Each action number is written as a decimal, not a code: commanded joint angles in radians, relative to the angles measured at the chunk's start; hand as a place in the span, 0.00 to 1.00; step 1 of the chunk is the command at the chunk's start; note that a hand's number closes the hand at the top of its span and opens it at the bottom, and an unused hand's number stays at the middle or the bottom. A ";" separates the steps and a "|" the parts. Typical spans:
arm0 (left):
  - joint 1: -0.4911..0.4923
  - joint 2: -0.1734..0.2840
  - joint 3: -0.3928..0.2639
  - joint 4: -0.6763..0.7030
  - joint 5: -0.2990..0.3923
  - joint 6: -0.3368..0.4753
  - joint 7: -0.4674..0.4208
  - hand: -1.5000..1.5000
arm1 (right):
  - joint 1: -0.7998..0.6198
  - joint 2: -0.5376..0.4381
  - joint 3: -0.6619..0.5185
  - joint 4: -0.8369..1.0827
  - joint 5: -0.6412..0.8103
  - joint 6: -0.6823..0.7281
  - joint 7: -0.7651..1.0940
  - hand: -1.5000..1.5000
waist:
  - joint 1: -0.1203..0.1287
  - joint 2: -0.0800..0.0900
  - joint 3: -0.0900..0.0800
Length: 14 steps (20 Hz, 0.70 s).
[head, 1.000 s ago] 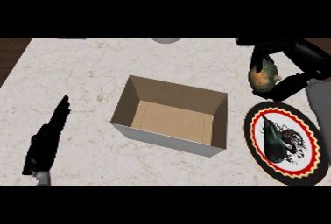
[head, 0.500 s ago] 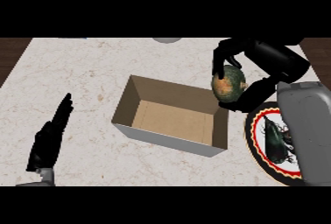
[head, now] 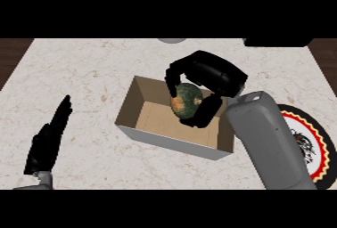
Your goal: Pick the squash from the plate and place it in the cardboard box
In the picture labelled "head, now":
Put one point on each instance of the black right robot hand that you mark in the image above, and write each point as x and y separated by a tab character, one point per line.
217	74

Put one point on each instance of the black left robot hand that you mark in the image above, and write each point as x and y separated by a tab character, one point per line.
47	142

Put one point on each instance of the green and orange squash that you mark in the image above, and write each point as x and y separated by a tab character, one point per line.
186	101

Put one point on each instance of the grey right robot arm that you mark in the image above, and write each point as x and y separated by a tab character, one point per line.
267	142

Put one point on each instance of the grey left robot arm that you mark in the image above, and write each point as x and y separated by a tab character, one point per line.
38	181

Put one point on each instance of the open cardboard box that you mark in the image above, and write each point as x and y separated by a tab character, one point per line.
174	118

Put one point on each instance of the black rimmed patterned plate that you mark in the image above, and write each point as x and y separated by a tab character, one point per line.
313	145

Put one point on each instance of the grey round object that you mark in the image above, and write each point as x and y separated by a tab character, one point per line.
171	40

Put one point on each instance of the black appliance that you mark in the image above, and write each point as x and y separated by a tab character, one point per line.
276	42

